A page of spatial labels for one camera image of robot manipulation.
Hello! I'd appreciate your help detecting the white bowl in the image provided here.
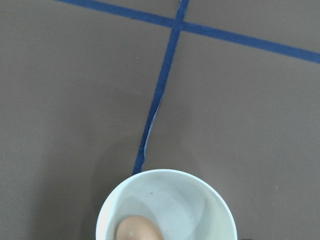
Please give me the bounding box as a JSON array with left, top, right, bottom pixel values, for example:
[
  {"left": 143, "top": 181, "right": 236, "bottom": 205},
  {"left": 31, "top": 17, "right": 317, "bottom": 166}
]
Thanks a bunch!
[{"left": 95, "top": 169, "right": 238, "bottom": 240}]

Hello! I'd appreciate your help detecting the brown egg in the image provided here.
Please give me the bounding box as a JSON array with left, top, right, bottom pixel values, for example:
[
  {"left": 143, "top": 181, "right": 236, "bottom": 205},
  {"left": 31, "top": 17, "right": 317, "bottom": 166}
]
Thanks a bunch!
[{"left": 115, "top": 215, "right": 164, "bottom": 240}]

